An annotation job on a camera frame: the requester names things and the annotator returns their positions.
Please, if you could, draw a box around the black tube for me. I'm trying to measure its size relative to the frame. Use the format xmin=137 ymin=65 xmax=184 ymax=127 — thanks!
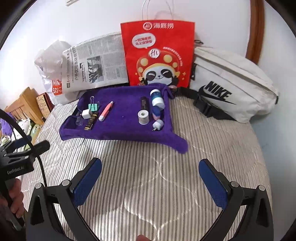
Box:
xmin=140 ymin=96 xmax=149 ymax=111

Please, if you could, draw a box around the white Nike waist bag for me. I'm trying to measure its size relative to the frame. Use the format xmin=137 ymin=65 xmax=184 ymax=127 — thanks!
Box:
xmin=176 ymin=47 xmax=279 ymax=123

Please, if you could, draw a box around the wooden headboard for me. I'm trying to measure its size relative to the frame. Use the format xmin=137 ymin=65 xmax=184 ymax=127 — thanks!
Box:
xmin=4 ymin=87 xmax=44 ymax=126

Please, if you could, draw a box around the patterned notebook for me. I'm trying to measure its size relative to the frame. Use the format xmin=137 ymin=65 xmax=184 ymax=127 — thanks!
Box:
xmin=36 ymin=92 xmax=54 ymax=119

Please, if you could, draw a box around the white USB plug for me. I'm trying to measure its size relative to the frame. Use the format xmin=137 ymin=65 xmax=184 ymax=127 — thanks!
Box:
xmin=152 ymin=120 xmax=164 ymax=131

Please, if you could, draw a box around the left hand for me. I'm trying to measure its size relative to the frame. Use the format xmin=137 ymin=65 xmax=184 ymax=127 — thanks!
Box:
xmin=9 ymin=178 xmax=25 ymax=218

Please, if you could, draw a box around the brown wooden door frame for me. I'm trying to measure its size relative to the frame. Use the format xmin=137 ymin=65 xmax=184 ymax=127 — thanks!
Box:
xmin=245 ymin=0 xmax=265 ymax=65

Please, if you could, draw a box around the striped bed quilt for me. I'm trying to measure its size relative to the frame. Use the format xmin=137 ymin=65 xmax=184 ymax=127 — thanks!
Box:
xmin=21 ymin=96 xmax=273 ymax=241

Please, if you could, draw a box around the pink utility knife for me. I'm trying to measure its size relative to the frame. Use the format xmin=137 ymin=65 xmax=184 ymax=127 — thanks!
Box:
xmin=98 ymin=101 xmax=114 ymax=121

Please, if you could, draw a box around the black cable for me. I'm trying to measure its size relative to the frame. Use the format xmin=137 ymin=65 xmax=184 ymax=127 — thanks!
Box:
xmin=0 ymin=108 xmax=48 ymax=188

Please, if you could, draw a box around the white charger adapter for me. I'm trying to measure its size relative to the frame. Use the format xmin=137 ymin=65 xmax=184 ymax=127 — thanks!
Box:
xmin=81 ymin=109 xmax=92 ymax=120

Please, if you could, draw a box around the purple plush toy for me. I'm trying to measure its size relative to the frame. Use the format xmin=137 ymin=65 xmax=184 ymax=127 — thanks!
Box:
xmin=1 ymin=118 xmax=13 ymax=137

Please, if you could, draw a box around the white Miniso plastic bag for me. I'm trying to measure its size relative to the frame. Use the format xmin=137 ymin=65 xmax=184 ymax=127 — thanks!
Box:
xmin=34 ymin=41 xmax=79 ymax=106

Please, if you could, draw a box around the blue white bottle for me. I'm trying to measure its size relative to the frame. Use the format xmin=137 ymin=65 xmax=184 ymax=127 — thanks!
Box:
xmin=150 ymin=89 xmax=165 ymax=110

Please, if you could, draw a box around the right hand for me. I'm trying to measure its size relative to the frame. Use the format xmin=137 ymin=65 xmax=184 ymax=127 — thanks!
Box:
xmin=136 ymin=235 xmax=151 ymax=241

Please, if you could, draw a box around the small clear glass bottle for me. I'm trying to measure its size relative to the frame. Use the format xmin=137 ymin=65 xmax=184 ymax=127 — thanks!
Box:
xmin=75 ymin=116 xmax=84 ymax=126

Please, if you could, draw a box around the green binder clip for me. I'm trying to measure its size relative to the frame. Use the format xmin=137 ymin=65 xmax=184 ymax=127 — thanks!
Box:
xmin=88 ymin=96 xmax=100 ymax=112

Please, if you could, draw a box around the red panda paper bag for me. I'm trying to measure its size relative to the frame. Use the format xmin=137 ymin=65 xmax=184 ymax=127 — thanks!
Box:
xmin=120 ymin=19 xmax=195 ymax=88

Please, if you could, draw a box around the white tape roll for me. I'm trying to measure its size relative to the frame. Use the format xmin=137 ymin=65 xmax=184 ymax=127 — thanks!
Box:
xmin=137 ymin=109 xmax=149 ymax=125

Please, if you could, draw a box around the purple towel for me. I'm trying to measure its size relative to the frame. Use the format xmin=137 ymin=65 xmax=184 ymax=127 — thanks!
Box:
xmin=59 ymin=83 xmax=188 ymax=154

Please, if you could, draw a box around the folded newspaper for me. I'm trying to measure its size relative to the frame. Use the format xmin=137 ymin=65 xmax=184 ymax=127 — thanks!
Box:
xmin=62 ymin=33 xmax=128 ymax=93

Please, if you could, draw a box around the orange blue Vaseline jar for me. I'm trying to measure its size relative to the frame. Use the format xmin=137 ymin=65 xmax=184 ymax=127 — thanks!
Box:
xmin=152 ymin=105 xmax=162 ymax=121

